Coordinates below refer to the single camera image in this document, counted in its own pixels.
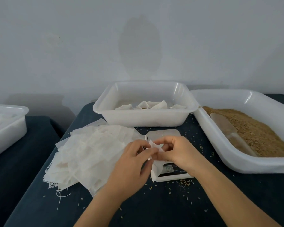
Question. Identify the white tray of grain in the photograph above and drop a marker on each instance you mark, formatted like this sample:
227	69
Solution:
217	149

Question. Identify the pile of white bags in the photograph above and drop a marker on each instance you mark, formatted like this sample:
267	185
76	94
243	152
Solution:
90	153

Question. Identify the person's right forearm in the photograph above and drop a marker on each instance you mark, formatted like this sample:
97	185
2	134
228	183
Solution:
236	201

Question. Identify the white plastic tub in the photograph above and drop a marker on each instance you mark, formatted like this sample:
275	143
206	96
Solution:
128	118

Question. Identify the person's right hand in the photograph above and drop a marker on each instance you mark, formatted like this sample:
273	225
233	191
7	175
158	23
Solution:
180	152

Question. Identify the person's left hand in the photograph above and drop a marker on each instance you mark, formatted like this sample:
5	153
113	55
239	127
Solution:
130	170

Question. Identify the brown grain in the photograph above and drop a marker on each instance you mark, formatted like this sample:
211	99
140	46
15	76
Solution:
265	132

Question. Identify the white mesh bag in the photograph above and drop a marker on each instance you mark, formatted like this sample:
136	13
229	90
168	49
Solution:
177	106
155	148
123	106
141	105

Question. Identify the dark blue tablecloth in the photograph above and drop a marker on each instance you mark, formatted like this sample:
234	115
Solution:
217	205
23	172

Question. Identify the white digital kitchen scale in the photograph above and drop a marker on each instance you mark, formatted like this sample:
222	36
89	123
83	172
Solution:
156	134

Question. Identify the clear plastic scoop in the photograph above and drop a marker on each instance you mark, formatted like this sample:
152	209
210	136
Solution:
222	123

